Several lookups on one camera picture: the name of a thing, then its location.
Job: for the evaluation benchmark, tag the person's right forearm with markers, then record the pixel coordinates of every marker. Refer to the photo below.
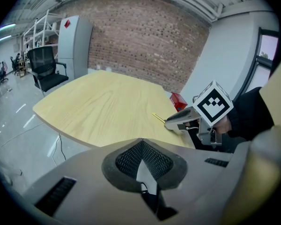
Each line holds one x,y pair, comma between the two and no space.
250,111

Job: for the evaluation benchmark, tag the yellow storage cart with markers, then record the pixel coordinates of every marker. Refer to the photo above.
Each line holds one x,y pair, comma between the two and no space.
22,69

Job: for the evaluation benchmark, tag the black framed window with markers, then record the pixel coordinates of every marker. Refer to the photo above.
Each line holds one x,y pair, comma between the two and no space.
260,62

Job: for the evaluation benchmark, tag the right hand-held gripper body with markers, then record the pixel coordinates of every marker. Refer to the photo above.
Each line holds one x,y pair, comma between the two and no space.
213,104

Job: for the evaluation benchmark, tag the black swivel chair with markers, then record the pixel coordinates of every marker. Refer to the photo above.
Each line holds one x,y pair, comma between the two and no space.
14,65

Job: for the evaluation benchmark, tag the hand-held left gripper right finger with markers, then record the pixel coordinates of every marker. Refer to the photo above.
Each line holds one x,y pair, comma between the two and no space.
201,179

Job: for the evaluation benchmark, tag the white wall plate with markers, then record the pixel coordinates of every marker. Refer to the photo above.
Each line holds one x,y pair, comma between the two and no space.
108,68

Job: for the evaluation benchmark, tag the white ceiling pipes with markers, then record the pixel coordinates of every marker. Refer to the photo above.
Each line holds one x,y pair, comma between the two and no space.
196,1

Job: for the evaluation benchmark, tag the grey refrigerator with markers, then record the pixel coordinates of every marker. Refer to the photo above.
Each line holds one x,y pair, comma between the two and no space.
72,48

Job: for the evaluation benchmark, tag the white shelf rack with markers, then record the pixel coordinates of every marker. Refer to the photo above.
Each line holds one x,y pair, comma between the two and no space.
45,27

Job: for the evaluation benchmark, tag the long ceiling light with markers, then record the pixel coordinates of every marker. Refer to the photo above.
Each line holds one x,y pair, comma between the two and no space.
5,27
2,39

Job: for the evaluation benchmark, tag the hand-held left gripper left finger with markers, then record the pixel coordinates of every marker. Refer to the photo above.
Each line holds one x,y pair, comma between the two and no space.
84,196

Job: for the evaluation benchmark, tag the square wooden table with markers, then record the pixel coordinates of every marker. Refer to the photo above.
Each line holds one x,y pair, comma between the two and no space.
107,107

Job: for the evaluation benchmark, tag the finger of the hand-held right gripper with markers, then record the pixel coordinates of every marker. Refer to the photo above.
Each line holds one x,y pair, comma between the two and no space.
186,114
178,125

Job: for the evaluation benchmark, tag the black mesh visitor chair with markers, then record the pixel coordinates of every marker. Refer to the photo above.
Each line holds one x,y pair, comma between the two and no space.
51,81

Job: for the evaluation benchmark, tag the white wall socket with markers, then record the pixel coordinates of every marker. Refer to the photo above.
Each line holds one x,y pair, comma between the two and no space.
98,67

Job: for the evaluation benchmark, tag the red diamond sticker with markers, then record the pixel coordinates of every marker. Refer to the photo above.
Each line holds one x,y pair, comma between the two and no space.
67,24

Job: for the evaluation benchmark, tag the red box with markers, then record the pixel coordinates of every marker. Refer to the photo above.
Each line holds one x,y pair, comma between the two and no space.
178,102

